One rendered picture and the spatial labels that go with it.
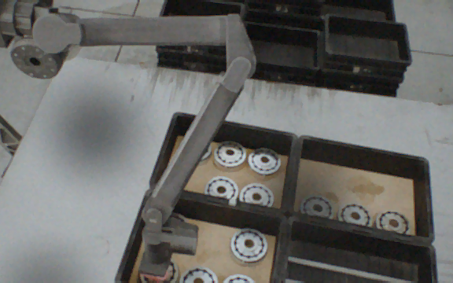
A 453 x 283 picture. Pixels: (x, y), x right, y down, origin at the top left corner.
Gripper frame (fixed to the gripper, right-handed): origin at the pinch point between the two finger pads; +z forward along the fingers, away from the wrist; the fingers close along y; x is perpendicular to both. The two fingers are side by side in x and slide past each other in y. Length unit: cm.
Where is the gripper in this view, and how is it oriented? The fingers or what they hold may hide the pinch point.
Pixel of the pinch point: (158, 270)
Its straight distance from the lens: 137.7
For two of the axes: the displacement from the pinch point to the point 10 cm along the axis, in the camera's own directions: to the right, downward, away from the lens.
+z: -0.5, 6.2, 7.8
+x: -9.8, -1.8, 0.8
